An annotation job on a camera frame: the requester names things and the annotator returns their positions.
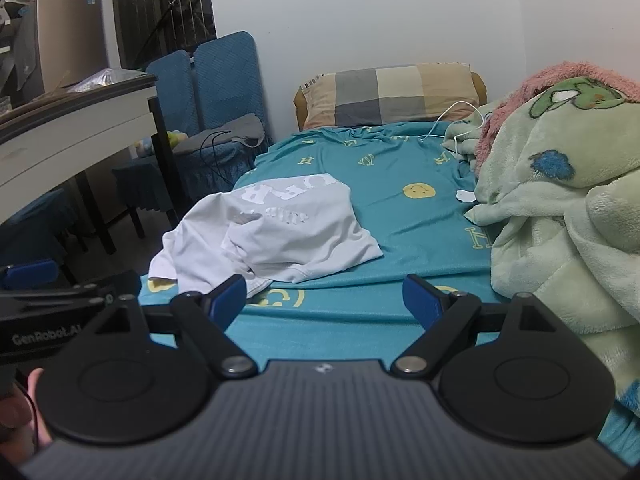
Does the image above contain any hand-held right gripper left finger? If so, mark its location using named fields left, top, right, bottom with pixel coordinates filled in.
left=95, top=274, right=259, bottom=379

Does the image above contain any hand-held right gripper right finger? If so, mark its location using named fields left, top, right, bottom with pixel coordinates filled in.
left=391, top=274, right=556, bottom=379

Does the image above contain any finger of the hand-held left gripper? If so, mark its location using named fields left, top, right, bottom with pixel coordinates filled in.
left=0, top=259, right=60, bottom=290
left=0, top=270, right=143, bottom=311

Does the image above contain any white t-shirt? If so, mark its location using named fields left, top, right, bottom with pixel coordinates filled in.
left=148, top=172, right=385, bottom=297

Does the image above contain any person's left hand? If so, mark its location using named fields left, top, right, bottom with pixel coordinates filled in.
left=0, top=367, right=54, bottom=467

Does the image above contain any dark blue chair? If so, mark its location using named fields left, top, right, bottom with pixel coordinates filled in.
left=0, top=190, right=82, bottom=281

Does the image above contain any teal printed bed sheet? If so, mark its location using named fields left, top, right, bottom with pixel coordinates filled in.
left=137, top=121, right=640, bottom=461

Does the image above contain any blue skirted stool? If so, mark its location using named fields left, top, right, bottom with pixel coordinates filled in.
left=112, top=157, right=172, bottom=239

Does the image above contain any white desk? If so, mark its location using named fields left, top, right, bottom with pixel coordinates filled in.
left=0, top=74, right=182, bottom=256

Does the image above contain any green fleece blanket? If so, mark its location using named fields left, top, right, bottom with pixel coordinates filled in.
left=442, top=76, right=640, bottom=401

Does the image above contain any yellow green plush toy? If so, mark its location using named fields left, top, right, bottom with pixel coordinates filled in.
left=131, top=131, right=189, bottom=159

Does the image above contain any grey cloth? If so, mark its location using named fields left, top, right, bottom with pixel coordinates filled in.
left=175, top=113, right=266, bottom=156

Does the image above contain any blue covered chair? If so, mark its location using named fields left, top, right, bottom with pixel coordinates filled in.
left=145, top=51, right=201, bottom=136
left=180, top=31, right=275, bottom=198

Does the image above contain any clear plastic bag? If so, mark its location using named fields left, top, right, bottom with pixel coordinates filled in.
left=67, top=67, right=147, bottom=94

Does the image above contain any checkered pillow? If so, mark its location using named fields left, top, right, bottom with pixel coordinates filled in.
left=293, top=62, right=488, bottom=131

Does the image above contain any pink fleece blanket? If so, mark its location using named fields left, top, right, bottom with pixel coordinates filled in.
left=475, top=61, right=628, bottom=173

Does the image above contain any cardboard box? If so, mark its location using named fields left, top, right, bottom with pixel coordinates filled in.
left=35, top=0, right=110, bottom=93

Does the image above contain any window with metal grille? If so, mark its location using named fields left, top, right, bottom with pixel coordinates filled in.
left=111, top=0, right=217, bottom=71

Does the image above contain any black cable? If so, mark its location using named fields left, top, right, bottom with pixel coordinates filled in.
left=199, top=130, right=261, bottom=192

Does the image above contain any white charging cable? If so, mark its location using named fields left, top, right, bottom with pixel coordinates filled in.
left=417, top=101, right=486, bottom=142

